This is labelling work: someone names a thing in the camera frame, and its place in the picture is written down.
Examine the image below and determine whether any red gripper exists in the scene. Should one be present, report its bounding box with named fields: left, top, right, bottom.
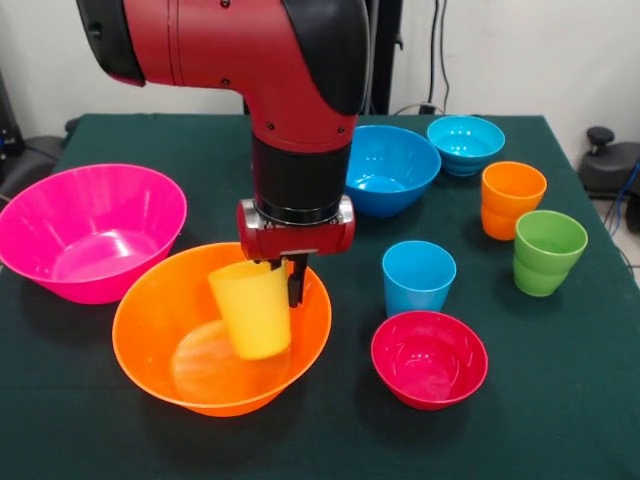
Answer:
left=236, top=195, right=357, bottom=309

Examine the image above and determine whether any yellow cup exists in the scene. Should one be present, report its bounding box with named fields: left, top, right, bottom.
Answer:
left=207, top=258, right=293, bottom=361

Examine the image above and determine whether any large orange bowl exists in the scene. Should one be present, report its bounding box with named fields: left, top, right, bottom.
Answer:
left=111, top=242, right=333, bottom=418

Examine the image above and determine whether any blue cup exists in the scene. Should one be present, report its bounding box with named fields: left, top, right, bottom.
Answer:
left=382, top=240, right=458, bottom=319

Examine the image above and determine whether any small crimson bowl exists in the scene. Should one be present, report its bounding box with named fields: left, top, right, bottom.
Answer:
left=370, top=310, right=490, bottom=412

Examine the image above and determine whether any medium blue bowl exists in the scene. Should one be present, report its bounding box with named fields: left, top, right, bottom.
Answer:
left=344, top=124, right=443, bottom=219

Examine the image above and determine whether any large magenta bowl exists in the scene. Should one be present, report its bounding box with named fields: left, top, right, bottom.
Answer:
left=0, top=163, right=189, bottom=306

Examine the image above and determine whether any small light blue bowl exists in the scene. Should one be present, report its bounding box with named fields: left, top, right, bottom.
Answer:
left=426, top=114, right=507, bottom=178

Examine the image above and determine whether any orange cup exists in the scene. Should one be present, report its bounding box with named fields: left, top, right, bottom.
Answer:
left=480, top=160, right=549, bottom=242

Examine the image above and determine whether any dark green table cloth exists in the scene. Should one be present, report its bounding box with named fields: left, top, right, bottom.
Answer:
left=0, top=113, right=640, bottom=480

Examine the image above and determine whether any black column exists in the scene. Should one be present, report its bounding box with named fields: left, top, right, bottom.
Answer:
left=367, top=0, right=404, bottom=116

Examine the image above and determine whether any green cup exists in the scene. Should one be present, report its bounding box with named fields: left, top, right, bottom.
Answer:
left=512, top=209, right=590, bottom=298

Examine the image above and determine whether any dark grey stand base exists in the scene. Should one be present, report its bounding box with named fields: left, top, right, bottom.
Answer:
left=0, top=134, right=64, bottom=201

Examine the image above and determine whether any black equipment box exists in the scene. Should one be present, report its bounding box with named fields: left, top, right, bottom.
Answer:
left=0, top=69, right=25, bottom=174

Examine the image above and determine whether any black stand base with knob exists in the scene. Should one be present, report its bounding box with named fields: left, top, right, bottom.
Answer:
left=578, top=126, right=640, bottom=199

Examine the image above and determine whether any blue cable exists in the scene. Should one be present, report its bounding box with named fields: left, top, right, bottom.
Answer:
left=603, top=158, right=640, bottom=239

